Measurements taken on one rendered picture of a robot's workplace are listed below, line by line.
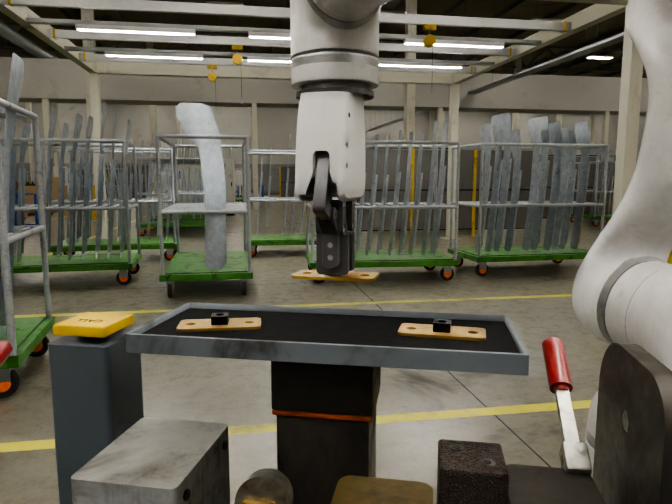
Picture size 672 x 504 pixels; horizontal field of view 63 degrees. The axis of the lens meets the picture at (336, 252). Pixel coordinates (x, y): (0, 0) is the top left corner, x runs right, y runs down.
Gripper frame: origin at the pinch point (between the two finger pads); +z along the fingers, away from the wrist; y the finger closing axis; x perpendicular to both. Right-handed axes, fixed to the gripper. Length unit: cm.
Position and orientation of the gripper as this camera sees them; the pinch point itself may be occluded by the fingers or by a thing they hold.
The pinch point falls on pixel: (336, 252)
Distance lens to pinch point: 55.3
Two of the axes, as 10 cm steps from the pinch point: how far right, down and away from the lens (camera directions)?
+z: 0.1, 9.9, 1.3
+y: -2.5, 1.3, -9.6
